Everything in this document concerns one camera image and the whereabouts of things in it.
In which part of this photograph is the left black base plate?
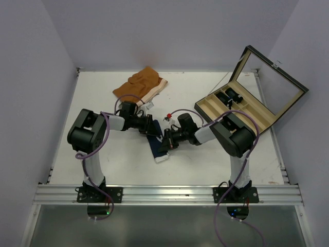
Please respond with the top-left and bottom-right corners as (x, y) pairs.
(75, 186), (123, 203)

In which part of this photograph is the rolled black underwear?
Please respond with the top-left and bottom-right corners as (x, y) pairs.
(215, 87), (243, 110)

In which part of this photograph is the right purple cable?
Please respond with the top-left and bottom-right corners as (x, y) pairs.
(168, 109), (265, 247)

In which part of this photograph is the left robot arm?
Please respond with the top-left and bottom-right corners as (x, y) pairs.
(67, 101), (160, 202)

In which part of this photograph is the black compartment storage box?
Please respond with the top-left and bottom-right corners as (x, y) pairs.
(194, 45), (308, 133)

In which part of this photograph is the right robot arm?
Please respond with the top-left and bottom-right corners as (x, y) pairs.
(159, 110), (260, 202)

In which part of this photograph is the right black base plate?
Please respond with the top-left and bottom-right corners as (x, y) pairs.
(212, 187), (260, 204)

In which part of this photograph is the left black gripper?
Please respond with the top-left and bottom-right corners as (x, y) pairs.
(129, 113), (159, 136)

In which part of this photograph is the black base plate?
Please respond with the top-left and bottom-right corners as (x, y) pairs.
(75, 186), (123, 203)
(212, 187), (260, 204)

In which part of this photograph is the orange brown underwear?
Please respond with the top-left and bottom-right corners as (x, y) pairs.
(113, 66), (168, 105)

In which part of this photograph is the grey underwear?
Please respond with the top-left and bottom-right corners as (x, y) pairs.
(136, 101), (154, 116)

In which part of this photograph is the aluminium mounting rail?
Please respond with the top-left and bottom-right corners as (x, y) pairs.
(33, 184), (303, 206)

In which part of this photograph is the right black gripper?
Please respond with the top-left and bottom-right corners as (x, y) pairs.
(158, 127), (188, 152)

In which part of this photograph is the navy blue underwear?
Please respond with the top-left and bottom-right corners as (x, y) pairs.
(147, 120), (169, 164)

